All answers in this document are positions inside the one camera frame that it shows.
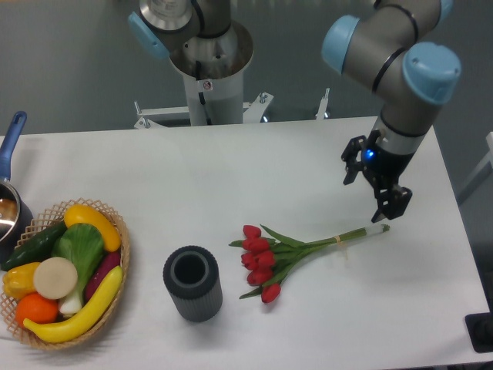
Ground yellow bell pepper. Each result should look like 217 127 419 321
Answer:
2 262 41 300

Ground woven wicker basket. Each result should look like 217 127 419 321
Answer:
1 198 130 350

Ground yellow banana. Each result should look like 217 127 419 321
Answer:
23 266 123 344

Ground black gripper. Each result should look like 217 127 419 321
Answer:
341 136 414 223

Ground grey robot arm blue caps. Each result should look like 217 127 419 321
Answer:
128 1 461 222

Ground black box at edge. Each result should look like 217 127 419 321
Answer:
464 312 492 353

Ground blue handled saucepan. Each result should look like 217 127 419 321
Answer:
1 111 33 263

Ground white furniture piece right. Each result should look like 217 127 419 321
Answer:
456 132 492 207

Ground white metal base frame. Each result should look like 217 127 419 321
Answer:
133 87 331 130

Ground beige round disc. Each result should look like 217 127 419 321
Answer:
33 257 78 300

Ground purple sweet potato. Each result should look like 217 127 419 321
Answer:
84 251 120 302

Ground green cucumber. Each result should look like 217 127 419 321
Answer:
1 221 67 271

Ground dark grey ribbed vase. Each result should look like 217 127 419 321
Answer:
163 245 223 322

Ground red tulip bouquet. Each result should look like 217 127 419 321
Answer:
229 224 391 304

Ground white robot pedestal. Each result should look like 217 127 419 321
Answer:
170 21 253 126

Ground orange fruit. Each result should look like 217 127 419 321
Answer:
15 293 59 328

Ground yellow squash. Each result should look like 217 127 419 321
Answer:
64 204 121 252

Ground green bok choy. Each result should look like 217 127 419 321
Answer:
51 224 104 318

